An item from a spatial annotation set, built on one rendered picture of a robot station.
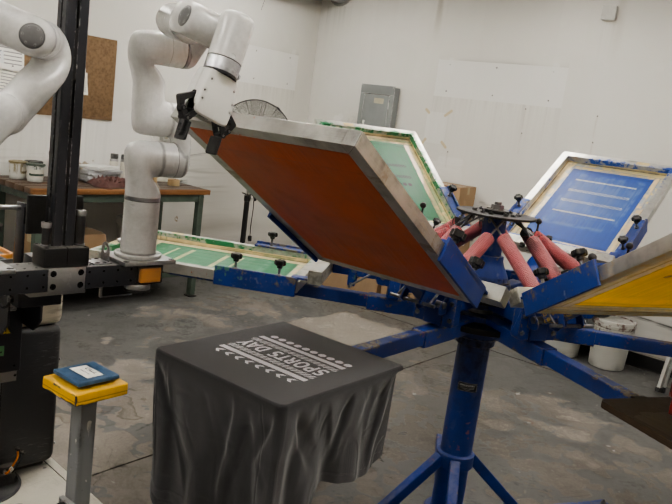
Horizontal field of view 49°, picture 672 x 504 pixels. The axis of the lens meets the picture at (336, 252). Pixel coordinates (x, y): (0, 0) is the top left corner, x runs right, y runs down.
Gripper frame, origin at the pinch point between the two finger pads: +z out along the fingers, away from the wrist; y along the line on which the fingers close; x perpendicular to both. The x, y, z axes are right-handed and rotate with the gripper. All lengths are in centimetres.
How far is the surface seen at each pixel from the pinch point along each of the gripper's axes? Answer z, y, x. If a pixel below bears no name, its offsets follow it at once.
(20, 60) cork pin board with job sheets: -66, -152, -378
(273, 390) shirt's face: 47, -32, 15
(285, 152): -6.2, -21.9, 4.5
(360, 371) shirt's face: 38, -59, 18
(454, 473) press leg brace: 72, -166, 6
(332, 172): -4.8, -27.3, 15.3
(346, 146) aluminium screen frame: -8.1, -14.9, 26.6
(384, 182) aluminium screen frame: -5.0, -28.2, 29.2
